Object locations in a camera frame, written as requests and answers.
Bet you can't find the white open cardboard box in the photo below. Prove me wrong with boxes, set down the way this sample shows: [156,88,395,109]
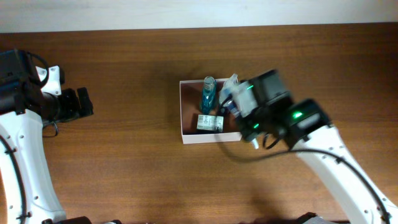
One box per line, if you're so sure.
[179,79,242,144]

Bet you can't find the right black cable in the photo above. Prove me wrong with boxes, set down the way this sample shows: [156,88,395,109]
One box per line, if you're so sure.
[214,93,392,224]

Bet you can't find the teal mouthwash bottle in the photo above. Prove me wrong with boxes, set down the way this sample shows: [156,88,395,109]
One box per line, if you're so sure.
[200,77,216,114]

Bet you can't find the blue white toothbrush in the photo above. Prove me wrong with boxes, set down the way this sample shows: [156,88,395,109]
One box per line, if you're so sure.
[225,100,259,149]

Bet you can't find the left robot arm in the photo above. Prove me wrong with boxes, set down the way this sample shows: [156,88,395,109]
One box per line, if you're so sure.
[1,49,93,223]

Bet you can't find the clear spray bottle purple liquid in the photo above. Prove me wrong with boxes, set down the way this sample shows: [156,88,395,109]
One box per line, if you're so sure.
[219,73,238,105]

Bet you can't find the green white small box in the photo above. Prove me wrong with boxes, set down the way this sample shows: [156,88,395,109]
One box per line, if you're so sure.
[197,114,224,132]

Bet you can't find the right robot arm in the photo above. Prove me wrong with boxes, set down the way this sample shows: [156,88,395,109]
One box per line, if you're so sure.
[231,70,397,223]

